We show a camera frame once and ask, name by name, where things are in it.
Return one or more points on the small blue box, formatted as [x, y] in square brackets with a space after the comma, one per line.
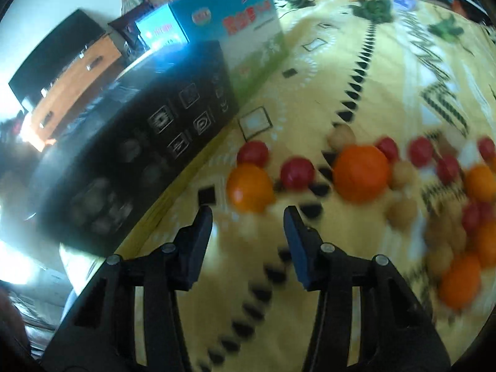
[403, 2]

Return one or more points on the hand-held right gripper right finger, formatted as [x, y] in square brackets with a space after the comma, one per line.
[298, 244]

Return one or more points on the blue and green carton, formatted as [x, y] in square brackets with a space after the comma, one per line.
[248, 27]

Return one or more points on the black television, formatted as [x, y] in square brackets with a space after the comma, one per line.
[50, 54]

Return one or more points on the black product box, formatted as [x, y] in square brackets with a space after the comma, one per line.
[135, 143]

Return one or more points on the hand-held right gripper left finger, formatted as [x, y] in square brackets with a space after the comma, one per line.
[201, 240]

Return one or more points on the yellow printed blanket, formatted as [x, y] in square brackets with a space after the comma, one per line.
[329, 85]

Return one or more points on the orange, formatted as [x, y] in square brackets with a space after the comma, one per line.
[480, 182]
[250, 188]
[488, 242]
[361, 173]
[461, 281]

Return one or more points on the cherry tomato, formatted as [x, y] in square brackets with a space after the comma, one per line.
[252, 153]
[297, 173]
[387, 148]
[421, 151]
[471, 217]
[447, 168]
[486, 148]

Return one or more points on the wooden cabinet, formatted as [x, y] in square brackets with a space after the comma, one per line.
[77, 81]

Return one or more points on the longan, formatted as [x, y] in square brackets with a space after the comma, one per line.
[438, 230]
[440, 259]
[445, 146]
[403, 174]
[341, 136]
[401, 211]

